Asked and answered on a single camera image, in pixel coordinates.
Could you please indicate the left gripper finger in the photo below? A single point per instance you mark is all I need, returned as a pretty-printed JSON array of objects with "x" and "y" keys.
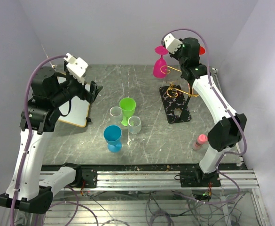
[
  {"x": 94, "y": 89},
  {"x": 92, "y": 100}
]

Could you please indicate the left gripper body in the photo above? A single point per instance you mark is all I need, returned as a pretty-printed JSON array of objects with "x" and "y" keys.
[{"x": 78, "y": 89}]

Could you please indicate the clear glass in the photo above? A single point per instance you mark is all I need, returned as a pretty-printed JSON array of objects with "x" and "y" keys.
[
  {"x": 116, "y": 115},
  {"x": 134, "y": 125}
]

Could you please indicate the green wine glass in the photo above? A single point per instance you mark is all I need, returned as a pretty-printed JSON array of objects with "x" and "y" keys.
[{"x": 128, "y": 106}]

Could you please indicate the magenta wine glass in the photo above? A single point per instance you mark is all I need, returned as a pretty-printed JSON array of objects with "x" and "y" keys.
[{"x": 159, "y": 70}]

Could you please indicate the red wine glass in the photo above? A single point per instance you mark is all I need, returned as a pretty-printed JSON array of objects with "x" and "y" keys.
[{"x": 201, "y": 50}]

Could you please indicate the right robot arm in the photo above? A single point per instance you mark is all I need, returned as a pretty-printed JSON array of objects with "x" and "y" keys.
[{"x": 229, "y": 125}]

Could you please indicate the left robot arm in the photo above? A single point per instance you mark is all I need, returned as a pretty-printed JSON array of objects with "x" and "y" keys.
[{"x": 50, "y": 90}]

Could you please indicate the blue wine glass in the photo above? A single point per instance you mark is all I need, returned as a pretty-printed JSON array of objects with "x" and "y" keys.
[{"x": 113, "y": 134}]

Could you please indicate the gold wine glass rack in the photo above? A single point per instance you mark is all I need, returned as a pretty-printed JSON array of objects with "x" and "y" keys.
[{"x": 172, "y": 91}]

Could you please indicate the black marbled rack base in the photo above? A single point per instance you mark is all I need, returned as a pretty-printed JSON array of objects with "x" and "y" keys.
[{"x": 176, "y": 109}]

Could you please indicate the clear glass front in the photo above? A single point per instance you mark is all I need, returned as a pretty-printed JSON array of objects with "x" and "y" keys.
[{"x": 134, "y": 125}]

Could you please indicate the pink small bottle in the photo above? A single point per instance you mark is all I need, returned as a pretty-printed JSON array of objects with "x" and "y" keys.
[{"x": 199, "y": 142}]

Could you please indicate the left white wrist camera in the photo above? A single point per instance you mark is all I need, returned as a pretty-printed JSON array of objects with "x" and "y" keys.
[{"x": 77, "y": 67}]

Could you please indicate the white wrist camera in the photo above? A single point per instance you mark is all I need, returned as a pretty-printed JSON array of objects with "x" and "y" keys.
[
  {"x": 171, "y": 43},
  {"x": 77, "y": 67}
]

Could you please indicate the white board gold frame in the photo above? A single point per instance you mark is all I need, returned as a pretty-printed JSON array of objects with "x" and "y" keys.
[{"x": 79, "y": 111}]

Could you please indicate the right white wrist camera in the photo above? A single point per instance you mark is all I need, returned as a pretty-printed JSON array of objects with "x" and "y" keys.
[{"x": 171, "y": 43}]

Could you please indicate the aluminium mounting rail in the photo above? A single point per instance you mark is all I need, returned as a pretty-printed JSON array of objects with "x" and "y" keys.
[{"x": 154, "y": 180}]

